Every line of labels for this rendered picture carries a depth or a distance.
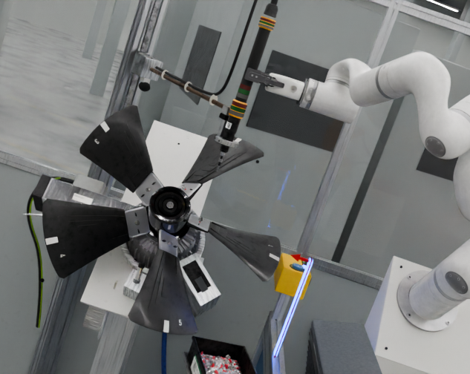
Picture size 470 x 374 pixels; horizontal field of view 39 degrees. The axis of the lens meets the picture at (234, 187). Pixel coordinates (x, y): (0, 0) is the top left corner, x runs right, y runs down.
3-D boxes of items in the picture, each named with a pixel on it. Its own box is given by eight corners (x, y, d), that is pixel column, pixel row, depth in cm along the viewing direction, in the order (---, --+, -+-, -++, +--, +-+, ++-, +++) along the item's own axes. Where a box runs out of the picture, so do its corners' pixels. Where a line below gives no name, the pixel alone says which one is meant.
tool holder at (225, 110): (206, 135, 192) (217, 103, 190) (226, 139, 197) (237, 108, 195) (222, 145, 185) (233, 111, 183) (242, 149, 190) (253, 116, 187)
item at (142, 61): (128, 72, 240) (134, 49, 238) (145, 76, 244) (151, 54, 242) (139, 79, 232) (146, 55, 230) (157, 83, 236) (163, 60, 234)
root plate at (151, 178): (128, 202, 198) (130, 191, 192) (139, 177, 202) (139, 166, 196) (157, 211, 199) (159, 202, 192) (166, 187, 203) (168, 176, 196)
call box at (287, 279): (272, 278, 238) (281, 251, 235) (298, 287, 238) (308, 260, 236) (272, 294, 222) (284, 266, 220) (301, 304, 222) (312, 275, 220)
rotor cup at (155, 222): (135, 234, 196) (137, 217, 185) (151, 193, 203) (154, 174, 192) (182, 250, 197) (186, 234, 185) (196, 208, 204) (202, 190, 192)
